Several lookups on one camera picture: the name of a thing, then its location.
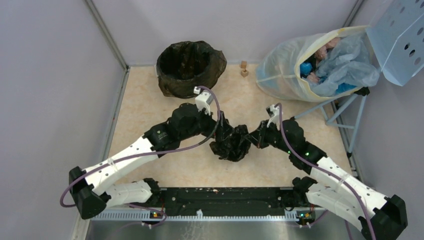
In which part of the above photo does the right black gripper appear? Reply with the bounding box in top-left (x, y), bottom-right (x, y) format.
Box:
top-left (245, 119), bottom-right (293, 154)

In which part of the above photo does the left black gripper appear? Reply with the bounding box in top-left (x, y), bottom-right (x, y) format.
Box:
top-left (179, 103), bottom-right (235, 141)

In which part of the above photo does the black trash bag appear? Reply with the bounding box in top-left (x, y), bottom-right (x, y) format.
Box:
top-left (209, 124), bottom-right (252, 162)

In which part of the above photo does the black bin liner bag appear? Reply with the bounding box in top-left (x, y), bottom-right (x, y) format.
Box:
top-left (156, 40), bottom-right (227, 99)

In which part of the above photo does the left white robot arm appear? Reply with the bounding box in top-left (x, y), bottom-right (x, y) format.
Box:
top-left (66, 103), bottom-right (234, 220)

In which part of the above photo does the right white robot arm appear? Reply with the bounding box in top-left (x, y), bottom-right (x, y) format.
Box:
top-left (244, 119), bottom-right (408, 240)

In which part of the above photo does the wooden cube near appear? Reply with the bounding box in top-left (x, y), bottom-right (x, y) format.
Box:
top-left (240, 69), bottom-right (249, 78)

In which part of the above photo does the wooden cube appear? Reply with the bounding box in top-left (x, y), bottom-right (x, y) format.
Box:
top-left (240, 60), bottom-right (248, 69)
top-left (240, 69), bottom-right (249, 78)

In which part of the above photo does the wooden cube far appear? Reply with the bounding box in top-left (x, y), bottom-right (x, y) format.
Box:
top-left (240, 60), bottom-right (248, 69)

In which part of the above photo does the large translucent yellow-rimmed bag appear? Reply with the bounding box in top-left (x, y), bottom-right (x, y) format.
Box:
top-left (255, 26), bottom-right (374, 103)

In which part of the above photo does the pink plastic bag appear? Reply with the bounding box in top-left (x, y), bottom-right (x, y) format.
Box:
top-left (304, 37), bottom-right (341, 84)

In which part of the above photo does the light blue plastic bag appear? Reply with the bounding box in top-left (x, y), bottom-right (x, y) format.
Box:
top-left (309, 33), bottom-right (380, 97)

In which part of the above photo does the perforated light blue panel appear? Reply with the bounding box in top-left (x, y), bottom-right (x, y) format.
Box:
top-left (366, 0), bottom-right (424, 87)

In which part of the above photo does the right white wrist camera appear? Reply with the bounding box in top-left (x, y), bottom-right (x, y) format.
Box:
top-left (266, 103), bottom-right (283, 128)

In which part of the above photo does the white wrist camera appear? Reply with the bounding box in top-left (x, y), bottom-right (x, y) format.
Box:
top-left (193, 86), bottom-right (214, 116)
top-left (266, 103), bottom-right (283, 128)

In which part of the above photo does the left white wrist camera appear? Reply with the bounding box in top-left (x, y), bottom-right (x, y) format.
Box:
top-left (193, 86), bottom-right (214, 116)

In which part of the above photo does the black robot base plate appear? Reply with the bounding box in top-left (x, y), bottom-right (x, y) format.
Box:
top-left (139, 186), bottom-right (327, 218)

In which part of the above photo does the white cable duct strip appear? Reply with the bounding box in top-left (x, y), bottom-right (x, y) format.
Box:
top-left (91, 208), bottom-right (299, 222)

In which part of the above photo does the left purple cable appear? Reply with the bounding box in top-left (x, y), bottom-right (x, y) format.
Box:
top-left (59, 85), bottom-right (222, 209)

